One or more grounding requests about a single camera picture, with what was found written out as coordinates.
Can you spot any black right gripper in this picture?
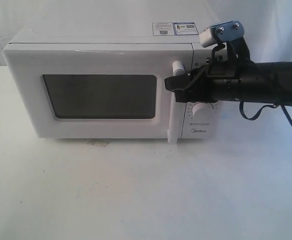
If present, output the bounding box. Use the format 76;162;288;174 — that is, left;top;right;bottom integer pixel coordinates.
164;39;250;103

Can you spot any white curtain backdrop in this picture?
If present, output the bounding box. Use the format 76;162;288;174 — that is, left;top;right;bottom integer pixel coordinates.
0;0;46;66

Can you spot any white microwave oven body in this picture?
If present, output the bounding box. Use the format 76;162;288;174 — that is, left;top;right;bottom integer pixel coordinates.
8;0;222;139

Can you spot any blue warning label sticker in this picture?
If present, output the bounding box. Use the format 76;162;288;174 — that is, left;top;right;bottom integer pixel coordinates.
152;22;199;36

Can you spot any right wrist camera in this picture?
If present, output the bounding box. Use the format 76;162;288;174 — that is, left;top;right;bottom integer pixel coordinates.
199;20;245;48

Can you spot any white microwave door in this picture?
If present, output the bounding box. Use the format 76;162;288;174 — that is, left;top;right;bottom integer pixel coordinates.
3;43;193;143

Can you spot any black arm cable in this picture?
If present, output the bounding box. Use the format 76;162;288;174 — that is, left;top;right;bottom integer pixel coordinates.
238;56;292;142

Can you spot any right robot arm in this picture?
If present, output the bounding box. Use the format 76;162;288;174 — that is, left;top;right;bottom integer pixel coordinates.
164;38;292;107

